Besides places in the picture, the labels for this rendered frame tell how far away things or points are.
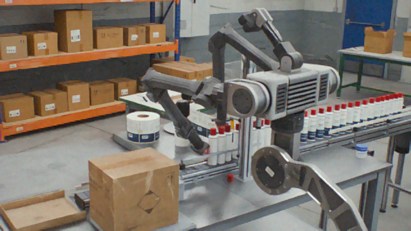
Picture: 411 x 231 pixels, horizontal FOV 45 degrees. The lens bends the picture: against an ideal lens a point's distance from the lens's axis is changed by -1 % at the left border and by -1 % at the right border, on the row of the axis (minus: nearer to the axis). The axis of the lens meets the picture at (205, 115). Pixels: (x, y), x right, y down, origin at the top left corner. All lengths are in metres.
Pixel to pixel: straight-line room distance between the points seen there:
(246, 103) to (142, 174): 0.53
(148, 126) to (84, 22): 3.50
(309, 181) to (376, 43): 6.34
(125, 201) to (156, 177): 0.16
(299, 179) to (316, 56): 9.32
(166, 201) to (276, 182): 0.46
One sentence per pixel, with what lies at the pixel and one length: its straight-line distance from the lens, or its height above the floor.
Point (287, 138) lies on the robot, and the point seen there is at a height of 1.26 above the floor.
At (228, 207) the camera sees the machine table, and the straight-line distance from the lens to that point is 2.38.
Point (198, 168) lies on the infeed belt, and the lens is 2.67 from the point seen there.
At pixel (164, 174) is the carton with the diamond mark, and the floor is 1.09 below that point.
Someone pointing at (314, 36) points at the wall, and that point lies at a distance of 11.18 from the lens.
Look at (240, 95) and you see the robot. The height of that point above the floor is 1.47.
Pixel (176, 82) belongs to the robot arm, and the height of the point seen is 1.45.
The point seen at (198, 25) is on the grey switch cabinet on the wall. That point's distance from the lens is 8.21.
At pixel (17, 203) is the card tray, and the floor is 0.86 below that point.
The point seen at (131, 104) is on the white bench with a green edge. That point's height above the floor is 0.77.
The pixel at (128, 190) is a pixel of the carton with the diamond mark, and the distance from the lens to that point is 1.99.
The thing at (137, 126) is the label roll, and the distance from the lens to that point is 3.02.
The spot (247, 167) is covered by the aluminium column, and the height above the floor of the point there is 0.89.
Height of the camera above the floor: 1.88
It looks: 16 degrees down
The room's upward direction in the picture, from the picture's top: 2 degrees clockwise
